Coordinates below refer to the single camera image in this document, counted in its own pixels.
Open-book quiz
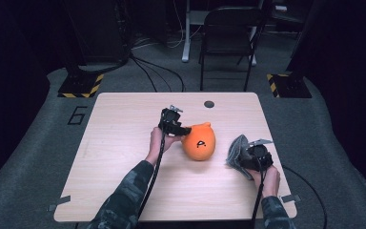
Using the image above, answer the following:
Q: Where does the black equipment cabinet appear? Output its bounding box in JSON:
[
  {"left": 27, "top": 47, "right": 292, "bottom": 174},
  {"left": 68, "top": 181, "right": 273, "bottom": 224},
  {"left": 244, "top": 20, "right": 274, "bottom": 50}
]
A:
[{"left": 62, "top": 0, "right": 132, "bottom": 66}]

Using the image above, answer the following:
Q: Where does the orange plush toy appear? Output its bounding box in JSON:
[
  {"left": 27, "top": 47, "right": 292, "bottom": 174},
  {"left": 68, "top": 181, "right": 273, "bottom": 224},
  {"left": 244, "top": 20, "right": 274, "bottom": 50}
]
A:
[{"left": 180, "top": 121, "right": 217, "bottom": 162}]

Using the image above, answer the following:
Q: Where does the person's left hand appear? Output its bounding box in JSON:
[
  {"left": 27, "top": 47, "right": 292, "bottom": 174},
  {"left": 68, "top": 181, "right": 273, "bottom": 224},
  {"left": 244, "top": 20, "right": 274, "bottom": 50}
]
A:
[{"left": 145, "top": 126, "right": 183, "bottom": 167}]

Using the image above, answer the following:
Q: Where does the black floor cable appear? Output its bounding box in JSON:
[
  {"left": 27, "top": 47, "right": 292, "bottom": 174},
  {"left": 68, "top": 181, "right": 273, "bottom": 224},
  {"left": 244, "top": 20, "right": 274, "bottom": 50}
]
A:
[
  {"left": 280, "top": 164, "right": 329, "bottom": 229},
  {"left": 129, "top": 52, "right": 186, "bottom": 94}
]

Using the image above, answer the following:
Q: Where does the white desk leg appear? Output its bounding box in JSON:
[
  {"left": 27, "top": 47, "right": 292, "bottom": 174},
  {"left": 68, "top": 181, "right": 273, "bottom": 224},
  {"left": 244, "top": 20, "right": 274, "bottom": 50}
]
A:
[{"left": 181, "top": 0, "right": 193, "bottom": 63}]

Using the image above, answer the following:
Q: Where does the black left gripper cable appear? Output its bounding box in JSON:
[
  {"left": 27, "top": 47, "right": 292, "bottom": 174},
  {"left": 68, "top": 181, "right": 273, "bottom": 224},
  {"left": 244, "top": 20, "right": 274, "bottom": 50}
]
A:
[{"left": 134, "top": 125, "right": 168, "bottom": 229}]

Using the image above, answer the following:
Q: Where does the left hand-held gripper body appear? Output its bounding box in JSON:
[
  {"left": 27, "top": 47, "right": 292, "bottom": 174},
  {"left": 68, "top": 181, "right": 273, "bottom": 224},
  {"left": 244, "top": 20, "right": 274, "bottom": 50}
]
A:
[{"left": 158, "top": 104, "right": 185, "bottom": 135}]

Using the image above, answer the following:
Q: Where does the person's right hand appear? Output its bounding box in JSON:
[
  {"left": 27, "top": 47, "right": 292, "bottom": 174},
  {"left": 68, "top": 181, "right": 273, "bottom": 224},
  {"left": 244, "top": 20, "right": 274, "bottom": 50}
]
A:
[{"left": 245, "top": 164, "right": 281, "bottom": 199}]

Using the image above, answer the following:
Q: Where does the grey knitted hat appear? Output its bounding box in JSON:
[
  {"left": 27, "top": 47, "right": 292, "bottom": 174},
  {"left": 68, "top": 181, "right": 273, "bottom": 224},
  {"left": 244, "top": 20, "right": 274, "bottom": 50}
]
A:
[{"left": 225, "top": 134, "right": 255, "bottom": 181}]

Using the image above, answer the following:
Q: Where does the hazard-striped black base plate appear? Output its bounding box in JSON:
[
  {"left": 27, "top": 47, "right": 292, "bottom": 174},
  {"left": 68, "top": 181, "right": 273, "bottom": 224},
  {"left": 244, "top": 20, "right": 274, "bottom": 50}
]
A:
[
  {"left": 56, "top": 73, "right": 105, "bottom": 99},
  {"left": 265, "top": 73, "right": 314, "bottom": 99}
]

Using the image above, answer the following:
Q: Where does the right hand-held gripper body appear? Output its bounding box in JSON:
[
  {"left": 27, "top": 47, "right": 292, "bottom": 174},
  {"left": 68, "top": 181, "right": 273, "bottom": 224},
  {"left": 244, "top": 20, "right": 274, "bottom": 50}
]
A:
[{"left": 238, "top": 138, "right": 275, "bottom": 172}]

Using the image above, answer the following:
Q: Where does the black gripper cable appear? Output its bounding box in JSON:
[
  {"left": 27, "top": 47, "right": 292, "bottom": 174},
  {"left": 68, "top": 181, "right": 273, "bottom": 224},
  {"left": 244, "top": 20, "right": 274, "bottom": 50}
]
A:
[
  {"left": 134, "top": 125, "right": 168, "bottom": 229},
  {"left": 250, "top": 154, "right": 267, "bottom": 229}
]

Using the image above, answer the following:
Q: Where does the white floor cable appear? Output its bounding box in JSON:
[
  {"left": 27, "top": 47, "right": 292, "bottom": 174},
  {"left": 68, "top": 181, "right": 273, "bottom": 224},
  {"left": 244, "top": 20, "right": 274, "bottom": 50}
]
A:
[{"left": 132, "top": 0, "right": 204, "bottom": 51}]

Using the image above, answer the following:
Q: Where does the grey tape piece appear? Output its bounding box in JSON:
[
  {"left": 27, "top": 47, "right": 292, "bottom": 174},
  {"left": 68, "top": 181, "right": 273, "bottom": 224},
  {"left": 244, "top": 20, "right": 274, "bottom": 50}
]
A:
[
  {"left": 46, "top": 195, "right": 72, "bottom": 213},
  {"left": 280, "top": 193, "right": 302, "bottom": 204}
]

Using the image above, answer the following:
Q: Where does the black folding chair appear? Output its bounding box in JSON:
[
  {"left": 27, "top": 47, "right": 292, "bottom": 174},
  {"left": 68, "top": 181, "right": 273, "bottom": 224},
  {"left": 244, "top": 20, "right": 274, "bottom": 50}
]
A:
[{"left": 198, "top": 5, "right": 262, "bottom": 93}]

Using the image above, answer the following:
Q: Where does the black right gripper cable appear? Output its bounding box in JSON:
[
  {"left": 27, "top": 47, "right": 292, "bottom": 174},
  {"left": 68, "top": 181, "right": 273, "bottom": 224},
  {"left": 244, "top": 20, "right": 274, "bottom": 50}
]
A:
[{"left": 250, "top": 154, "right": 267, "bottom": 229}]

